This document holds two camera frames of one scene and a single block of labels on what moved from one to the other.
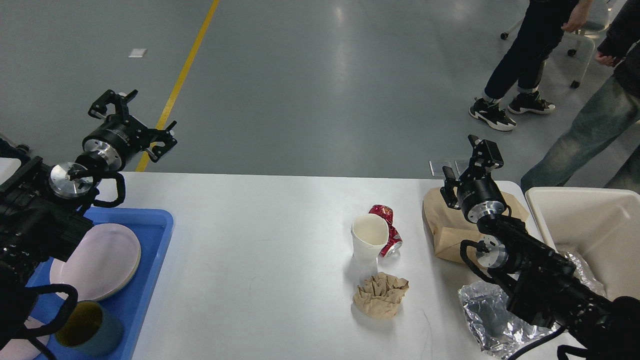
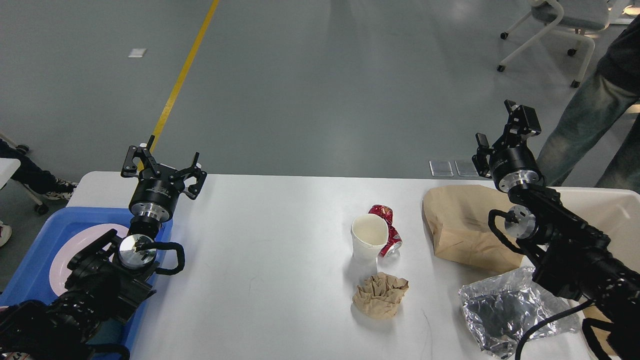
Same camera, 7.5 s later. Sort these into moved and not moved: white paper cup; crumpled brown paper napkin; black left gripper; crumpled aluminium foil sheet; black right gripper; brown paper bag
Moved: black right gripper; black left gripper
Not moved: brown paper bag; white paper cup; crumpled aluminium foil sheet; crumpled brown paper napkin
